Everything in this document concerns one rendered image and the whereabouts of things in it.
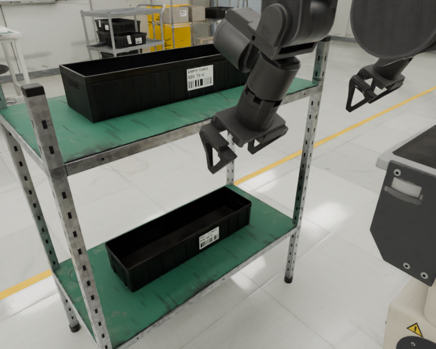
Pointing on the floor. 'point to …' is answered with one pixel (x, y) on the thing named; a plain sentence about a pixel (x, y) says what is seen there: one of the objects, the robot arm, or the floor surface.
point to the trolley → (122, 17)
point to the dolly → (118, 25)
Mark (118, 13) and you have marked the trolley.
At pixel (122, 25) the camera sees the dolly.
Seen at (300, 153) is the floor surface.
